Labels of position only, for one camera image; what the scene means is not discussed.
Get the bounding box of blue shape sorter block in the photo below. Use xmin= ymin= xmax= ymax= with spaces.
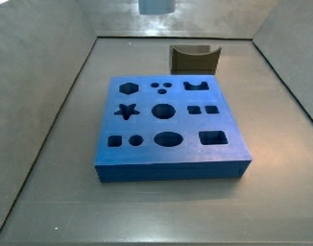
xmin=95 ymin=75 xmax=251 ymax=182

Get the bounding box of dark olive U-shaped block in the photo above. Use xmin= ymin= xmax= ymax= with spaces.
xmin=170 ymin=45 xmax=222 ymax=75

